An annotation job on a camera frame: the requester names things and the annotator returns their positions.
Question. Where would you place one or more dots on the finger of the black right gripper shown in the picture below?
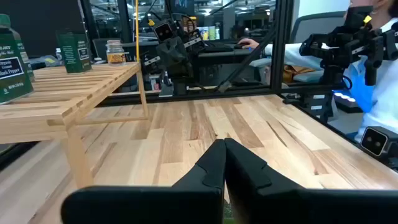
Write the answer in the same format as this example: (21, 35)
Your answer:
(182, 53)
(166, 54)

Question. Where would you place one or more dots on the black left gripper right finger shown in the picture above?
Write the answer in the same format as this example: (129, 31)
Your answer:
(280, 205)

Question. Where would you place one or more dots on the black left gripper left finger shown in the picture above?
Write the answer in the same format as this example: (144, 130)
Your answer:
(186, 202)

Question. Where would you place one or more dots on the small glass saffron jar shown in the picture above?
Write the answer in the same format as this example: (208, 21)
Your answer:
(115, 56)

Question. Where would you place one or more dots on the green black pepper tin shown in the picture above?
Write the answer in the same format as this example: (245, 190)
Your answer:
(12, 71)
(74, 53)

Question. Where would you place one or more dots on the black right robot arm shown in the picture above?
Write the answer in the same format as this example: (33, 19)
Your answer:
(180, 85)

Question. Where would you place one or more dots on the slatted wooden shelf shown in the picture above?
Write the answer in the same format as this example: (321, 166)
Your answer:
(62, 93)

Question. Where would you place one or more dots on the dark office desk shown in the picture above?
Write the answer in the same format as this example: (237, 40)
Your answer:
(217, 59)

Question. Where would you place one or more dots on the black computer mouse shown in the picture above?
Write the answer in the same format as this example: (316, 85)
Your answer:
(239, 46)

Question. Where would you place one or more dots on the person's hand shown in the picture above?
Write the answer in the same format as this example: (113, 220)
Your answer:
(248, 43)

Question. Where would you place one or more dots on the brown bag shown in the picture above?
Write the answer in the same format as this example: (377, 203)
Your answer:
(295, 73)

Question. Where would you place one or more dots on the grey office chair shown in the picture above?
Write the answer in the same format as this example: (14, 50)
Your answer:
(317, 26)

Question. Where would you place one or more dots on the person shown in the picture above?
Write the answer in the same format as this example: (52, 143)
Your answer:
(382, 102)

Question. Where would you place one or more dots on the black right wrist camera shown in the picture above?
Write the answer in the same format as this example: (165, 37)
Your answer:
(163, 31)

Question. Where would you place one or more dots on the black table-level camera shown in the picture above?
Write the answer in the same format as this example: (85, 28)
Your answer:
(374, 141)

